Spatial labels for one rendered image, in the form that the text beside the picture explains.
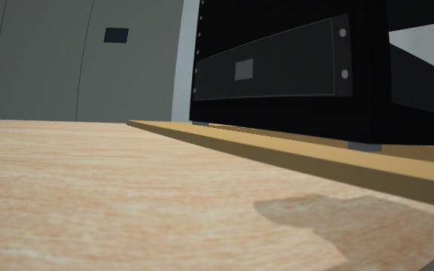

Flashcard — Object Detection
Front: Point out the tan flat board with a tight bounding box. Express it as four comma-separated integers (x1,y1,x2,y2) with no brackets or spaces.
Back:
127,120,434,205

